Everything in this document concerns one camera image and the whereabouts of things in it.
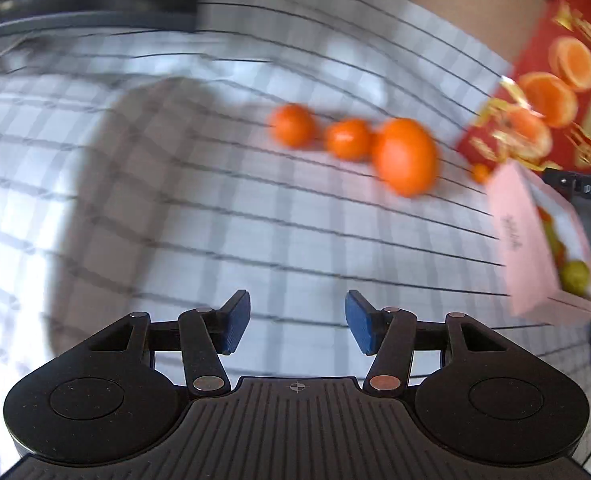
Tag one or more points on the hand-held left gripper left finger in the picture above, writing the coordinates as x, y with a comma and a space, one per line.
235, 321

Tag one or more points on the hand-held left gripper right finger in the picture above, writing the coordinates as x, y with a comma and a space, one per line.
358, 321

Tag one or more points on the green apple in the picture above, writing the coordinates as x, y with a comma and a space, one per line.
575, 276

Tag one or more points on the pink cardboard box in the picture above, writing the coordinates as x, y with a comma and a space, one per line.
518, 250

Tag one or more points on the large orange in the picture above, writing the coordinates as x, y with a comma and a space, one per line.
405, 157

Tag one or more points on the small tangerine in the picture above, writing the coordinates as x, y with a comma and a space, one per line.
293, 126
350, 140

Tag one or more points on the red orange-print carton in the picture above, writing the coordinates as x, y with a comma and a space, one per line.
575, 110

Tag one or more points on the white black-grid tablecloth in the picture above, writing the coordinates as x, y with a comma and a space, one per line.
175, 210

